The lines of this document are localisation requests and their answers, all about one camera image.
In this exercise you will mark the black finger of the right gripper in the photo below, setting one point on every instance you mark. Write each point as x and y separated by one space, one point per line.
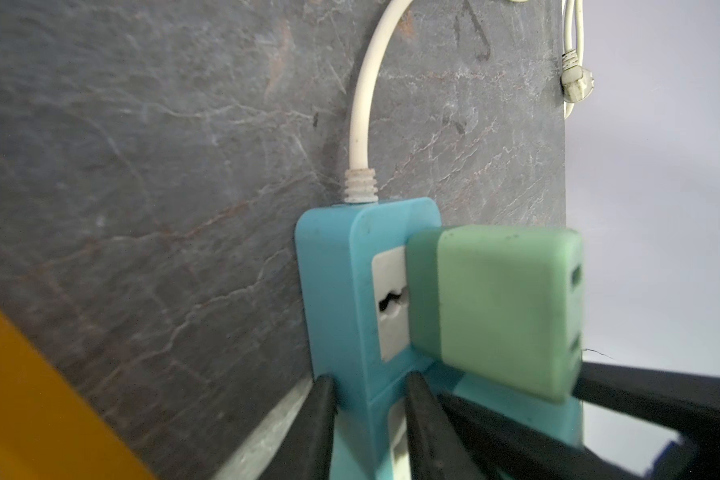
688 404

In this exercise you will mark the orange power strip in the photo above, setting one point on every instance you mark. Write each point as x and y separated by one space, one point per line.
47 430

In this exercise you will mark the teal power strip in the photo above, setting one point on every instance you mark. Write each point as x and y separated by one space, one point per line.
352 268

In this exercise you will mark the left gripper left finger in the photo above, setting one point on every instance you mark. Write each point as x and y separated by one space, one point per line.
306 450

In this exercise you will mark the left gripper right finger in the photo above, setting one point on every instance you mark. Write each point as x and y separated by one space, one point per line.
435 450

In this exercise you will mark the green adapter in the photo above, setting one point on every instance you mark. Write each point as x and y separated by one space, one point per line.
504 303

